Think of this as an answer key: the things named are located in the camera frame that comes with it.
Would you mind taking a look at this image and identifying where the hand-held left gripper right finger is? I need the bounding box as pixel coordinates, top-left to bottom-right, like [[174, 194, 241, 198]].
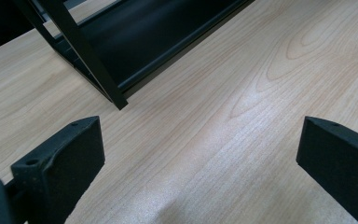
[[296, 116, 358, 224]]

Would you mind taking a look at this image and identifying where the black metal two-tier rack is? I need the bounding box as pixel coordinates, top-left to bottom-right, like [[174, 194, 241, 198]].
[[12, 0, 256, 111]]

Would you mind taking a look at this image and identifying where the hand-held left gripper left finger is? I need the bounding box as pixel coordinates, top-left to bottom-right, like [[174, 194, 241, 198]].
[[10, 116, 106, 224]]

